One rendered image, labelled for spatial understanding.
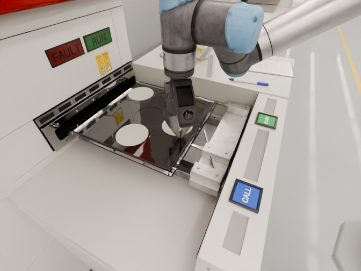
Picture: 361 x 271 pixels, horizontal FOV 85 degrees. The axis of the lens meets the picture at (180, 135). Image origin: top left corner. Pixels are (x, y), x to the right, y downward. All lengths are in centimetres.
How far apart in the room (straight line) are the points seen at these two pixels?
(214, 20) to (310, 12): 21
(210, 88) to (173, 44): 38
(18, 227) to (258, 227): 69
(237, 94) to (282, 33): 31
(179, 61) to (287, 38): 23
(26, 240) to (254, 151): 76
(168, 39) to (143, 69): 47
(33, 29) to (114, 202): 47
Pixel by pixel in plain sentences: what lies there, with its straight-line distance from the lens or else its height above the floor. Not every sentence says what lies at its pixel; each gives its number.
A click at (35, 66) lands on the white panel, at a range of 65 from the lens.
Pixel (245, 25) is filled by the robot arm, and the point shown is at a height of 123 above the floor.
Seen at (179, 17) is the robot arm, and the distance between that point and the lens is 41.
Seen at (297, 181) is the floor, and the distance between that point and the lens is 182.
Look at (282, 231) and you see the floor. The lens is 155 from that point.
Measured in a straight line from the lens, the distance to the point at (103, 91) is 80.
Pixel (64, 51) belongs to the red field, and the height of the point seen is 110.
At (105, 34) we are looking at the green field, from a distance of 79.
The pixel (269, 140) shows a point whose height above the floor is 96.
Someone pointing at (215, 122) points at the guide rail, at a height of 84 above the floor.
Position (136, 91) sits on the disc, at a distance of 83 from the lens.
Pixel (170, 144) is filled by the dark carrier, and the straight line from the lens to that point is 58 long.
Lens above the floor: 131
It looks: 43 degrees down
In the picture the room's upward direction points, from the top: straight up
